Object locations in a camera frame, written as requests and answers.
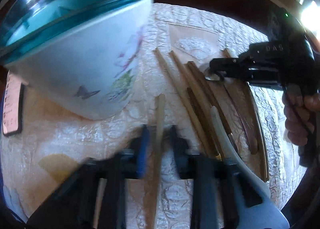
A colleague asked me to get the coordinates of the light wooden chopstick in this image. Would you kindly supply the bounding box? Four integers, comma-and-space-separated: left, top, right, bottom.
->
149, 94, 165, 228

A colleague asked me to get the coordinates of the metal spoon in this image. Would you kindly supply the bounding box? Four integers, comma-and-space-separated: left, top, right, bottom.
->
203, 67, 224, 81

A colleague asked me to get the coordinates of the thin bamboo chopstick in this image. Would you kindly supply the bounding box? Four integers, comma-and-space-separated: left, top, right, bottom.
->
223, 81, 269, 182

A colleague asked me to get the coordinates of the person's right hand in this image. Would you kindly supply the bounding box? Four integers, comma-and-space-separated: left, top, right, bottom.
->
282, 92, 319, 146

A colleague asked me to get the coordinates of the light bamboo chopstick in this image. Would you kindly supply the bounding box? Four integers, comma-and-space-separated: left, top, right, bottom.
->
153, 48, 214, 157

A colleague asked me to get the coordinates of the dark brown chopstick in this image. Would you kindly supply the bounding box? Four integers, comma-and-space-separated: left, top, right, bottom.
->
185, 61, 238, 153

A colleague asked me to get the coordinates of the tan bamboo chopstick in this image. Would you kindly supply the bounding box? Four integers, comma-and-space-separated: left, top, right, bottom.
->
169, 50, 222, 160

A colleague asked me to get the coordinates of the white quilted tablecloth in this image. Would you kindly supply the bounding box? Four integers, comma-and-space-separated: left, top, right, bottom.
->
1, 3, 306, 228

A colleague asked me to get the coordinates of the dark wooden chopstick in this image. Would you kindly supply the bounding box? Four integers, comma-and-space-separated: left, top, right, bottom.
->
224, 78, 259, 154

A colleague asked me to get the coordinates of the smartphone with lit screen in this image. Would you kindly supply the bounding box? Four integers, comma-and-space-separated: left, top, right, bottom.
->
1, 72, 24, 137

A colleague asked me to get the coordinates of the white floral cup blue rim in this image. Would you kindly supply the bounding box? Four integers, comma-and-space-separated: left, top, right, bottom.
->
1, 0, 153, 120

